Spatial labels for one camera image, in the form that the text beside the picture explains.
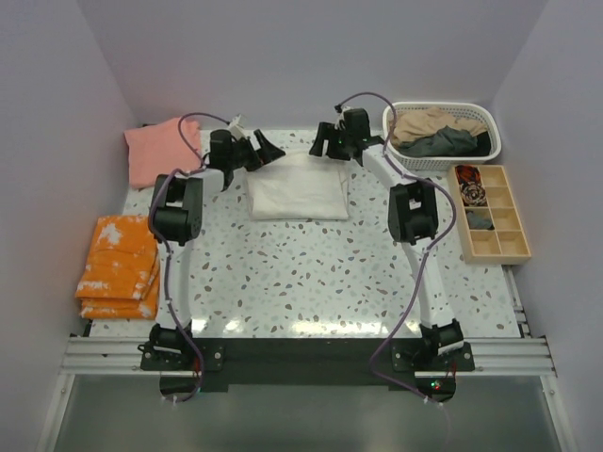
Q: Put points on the black white patterned socks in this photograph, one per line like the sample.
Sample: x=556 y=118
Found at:
x=473 y=195

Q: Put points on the white plastic laundry basket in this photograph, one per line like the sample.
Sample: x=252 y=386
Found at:
x=463 y=110

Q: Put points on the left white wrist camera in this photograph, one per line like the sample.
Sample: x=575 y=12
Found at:
x=237 y=127

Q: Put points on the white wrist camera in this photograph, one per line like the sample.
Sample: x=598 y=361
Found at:
x=237 y=127
x=342 y=119

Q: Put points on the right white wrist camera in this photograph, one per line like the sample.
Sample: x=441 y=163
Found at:
x=342 y=119

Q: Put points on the dark grey garment in basket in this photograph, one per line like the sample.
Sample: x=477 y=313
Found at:
x=448 y=143

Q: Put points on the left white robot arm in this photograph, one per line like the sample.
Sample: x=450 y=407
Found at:
x=175 y=220

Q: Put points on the wooden compartment organizer tray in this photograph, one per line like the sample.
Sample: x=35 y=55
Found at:
x=507 y=245

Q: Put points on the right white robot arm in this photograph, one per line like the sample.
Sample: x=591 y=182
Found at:
x=412 y=221

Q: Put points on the folded pink t-shirt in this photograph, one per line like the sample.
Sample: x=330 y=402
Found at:
x=157 y=149

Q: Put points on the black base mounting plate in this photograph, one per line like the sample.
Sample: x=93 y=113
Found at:
x=217 y=364

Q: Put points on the folded orange tie-dye t-shirt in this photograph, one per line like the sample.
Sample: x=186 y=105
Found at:
x=121 y=275

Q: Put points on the aluminium rail frame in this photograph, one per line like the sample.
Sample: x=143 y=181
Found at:
x=116 y=353

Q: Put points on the beige garment in basket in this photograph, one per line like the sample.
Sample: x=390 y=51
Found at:
x=415 y=124

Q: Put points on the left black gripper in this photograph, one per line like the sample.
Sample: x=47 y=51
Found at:
x=254 y=153

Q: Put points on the red black patterned socks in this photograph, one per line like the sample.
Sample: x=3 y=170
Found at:
x=467 y=175

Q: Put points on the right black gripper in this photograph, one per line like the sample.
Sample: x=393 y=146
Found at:
x=331 y=144

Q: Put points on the white floral print t-shirt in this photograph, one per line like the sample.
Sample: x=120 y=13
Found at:
x=299 y=186

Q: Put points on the dark grey socks in tray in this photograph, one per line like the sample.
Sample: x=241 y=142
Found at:
x=479 y=221

